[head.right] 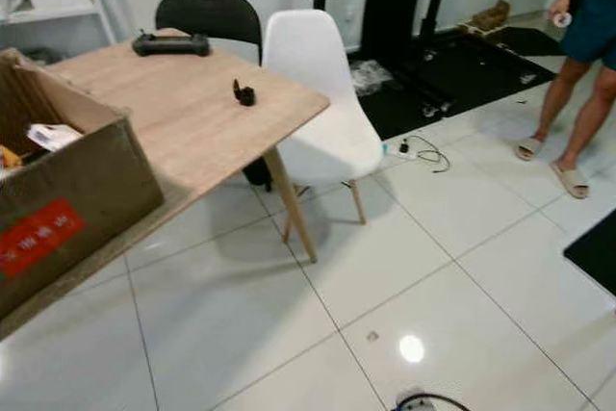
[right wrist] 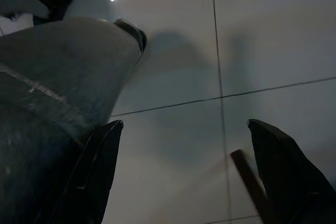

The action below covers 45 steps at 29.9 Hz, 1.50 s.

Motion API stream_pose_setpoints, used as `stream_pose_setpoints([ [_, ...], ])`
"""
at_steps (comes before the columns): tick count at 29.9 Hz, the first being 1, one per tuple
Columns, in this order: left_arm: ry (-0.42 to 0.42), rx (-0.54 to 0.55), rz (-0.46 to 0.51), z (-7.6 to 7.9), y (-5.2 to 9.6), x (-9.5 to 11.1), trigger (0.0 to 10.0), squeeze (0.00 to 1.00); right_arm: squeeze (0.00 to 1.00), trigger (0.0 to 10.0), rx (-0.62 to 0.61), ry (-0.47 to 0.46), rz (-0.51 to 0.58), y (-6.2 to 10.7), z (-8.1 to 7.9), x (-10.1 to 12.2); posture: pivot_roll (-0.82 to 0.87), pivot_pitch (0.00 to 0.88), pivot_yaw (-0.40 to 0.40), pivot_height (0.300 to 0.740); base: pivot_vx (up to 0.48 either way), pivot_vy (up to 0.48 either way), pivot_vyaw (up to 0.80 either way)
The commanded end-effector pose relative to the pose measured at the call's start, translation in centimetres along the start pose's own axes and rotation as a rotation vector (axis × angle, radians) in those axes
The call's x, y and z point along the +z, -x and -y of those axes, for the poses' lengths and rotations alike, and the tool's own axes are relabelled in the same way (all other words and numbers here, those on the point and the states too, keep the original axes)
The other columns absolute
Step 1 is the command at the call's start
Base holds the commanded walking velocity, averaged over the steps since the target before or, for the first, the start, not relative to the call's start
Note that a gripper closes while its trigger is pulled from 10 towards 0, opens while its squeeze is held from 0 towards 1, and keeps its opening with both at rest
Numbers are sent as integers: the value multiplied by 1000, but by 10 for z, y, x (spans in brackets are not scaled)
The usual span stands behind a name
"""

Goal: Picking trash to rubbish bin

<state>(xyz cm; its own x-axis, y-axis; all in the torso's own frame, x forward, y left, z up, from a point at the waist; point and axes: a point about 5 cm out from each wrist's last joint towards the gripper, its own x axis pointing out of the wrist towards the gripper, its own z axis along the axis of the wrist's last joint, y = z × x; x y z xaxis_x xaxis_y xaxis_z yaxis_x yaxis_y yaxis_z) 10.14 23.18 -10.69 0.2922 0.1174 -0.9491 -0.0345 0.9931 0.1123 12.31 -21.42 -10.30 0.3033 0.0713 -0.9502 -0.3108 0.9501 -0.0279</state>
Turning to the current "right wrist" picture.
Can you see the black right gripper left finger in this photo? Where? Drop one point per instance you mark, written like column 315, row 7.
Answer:
column 89, row 182

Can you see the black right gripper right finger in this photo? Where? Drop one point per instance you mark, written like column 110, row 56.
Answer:
column 288, row 182

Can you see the dark brown wooden table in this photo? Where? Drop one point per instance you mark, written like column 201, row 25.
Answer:
column 244, row 169

